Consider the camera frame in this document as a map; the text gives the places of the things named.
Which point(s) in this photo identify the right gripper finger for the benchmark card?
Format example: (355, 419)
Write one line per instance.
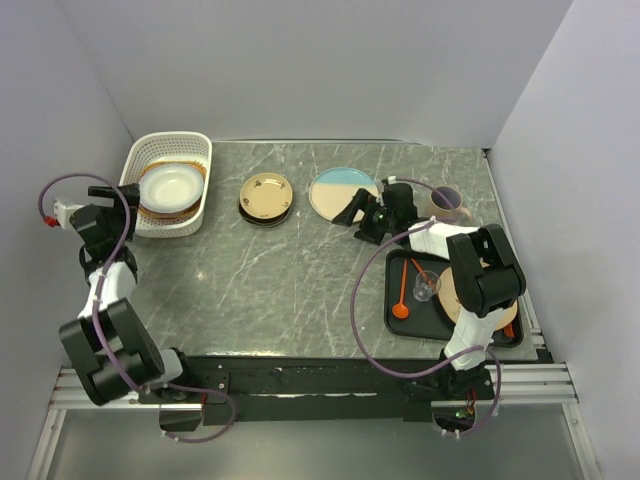
(373, 234)
(358, 203)

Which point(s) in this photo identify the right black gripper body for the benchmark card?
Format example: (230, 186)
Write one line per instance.
(381, 217)

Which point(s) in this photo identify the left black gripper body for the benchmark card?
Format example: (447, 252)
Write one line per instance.
(117, 217)

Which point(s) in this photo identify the orange woven square plate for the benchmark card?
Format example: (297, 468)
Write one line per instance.
(197, 162)

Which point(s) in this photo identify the pink polka dot plate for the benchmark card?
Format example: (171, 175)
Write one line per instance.
(190, 211)

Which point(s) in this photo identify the cream plate with blue leaves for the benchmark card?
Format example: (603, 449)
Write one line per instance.
(334, 189)

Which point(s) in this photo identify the white scalloped paper bowl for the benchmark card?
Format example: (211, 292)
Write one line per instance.
(170, 187)

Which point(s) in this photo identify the yellow round plate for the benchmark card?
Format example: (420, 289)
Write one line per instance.
(266, 196)

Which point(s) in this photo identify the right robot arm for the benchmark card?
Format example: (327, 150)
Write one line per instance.
(487, 277)

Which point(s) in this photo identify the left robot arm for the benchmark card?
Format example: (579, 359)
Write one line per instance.
(108, 337)

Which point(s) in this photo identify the pink mug purple inside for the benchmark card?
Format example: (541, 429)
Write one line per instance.
(446, 204)

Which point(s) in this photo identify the clear plastic cup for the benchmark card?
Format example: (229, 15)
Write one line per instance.
(426, 285)

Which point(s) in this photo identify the orange plastic spoon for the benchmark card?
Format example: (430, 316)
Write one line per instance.
(400, 309)

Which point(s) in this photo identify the black plastic tray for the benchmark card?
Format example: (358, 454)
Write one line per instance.
(426, 319)

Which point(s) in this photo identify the tan oval plate on tray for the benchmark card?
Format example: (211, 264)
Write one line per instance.
(451, 305)

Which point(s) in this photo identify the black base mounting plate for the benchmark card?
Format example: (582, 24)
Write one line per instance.
(289, 389)

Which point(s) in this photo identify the aluminium rail frame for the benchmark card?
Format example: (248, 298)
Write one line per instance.
(515, 383)

